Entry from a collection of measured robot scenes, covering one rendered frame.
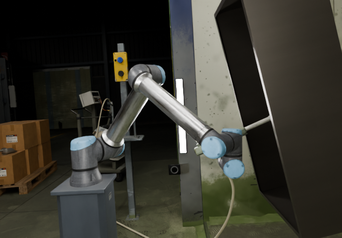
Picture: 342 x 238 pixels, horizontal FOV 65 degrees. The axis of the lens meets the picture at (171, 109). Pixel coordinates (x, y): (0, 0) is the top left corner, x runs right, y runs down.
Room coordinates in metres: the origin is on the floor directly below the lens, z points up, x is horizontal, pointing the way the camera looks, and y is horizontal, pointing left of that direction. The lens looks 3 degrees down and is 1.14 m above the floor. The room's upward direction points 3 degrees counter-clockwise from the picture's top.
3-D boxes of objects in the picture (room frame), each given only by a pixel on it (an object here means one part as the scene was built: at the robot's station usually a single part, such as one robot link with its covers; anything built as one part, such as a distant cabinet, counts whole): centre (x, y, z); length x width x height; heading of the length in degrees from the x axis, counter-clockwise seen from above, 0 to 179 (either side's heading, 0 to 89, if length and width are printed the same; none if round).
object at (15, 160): (3.51, 2.19, 0.32); 0.38 x 0.29 x 0.36; 6
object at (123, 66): (2.44, 0.42, 1.42); 0.12 x 0.06 x 0.26; 89
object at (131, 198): (2.50, 0.42, 0.82); 0.06 x 0.06 x 1.64; 89
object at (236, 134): (1.19, -0.26, 0.91); 0.12 x 0.09 x 0.12; 142
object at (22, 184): (3.91, 2.34, 0.07); 1.20 x 0.80 x 0.14; 6
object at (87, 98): (3.91, 1.03, 0.64); 0.73 x 0.50 x 1.27; 78
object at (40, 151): (4.32, 2.20, 0.33); 0.38 x 0.29 x 0.36; 6
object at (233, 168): (1.21, -0.26, 0.80); 0.12 x 0.09 x 0.10; 1
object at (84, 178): (1.62, 0.54, 0.69); 0.19 x 0.19 x 0.10
